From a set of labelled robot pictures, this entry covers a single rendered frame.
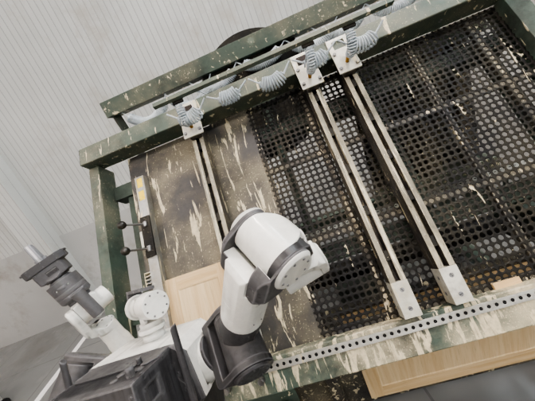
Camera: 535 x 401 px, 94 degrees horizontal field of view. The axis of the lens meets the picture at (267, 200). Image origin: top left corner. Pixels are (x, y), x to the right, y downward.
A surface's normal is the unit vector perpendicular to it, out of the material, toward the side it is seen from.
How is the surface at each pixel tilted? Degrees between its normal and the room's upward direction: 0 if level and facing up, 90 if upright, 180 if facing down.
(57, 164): 90
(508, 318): 56
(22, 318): 90
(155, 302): 79
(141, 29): 90
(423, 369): 90
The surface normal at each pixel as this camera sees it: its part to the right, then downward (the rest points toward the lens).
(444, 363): -0.01, 0.32
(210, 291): -0.21, -0.22
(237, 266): 0.16, -0.79
